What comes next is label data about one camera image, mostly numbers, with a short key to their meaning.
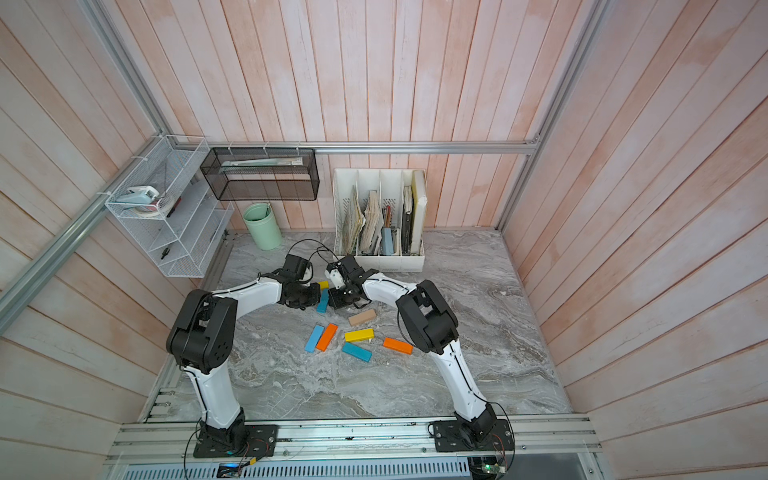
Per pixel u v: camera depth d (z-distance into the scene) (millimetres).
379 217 983
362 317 952
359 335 923
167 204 740
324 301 974
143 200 687
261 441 730
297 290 832
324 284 954
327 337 903
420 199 928
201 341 510
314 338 905
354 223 957
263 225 1060
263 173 1040
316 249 897
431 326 586
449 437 728
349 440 752
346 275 819
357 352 883
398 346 900
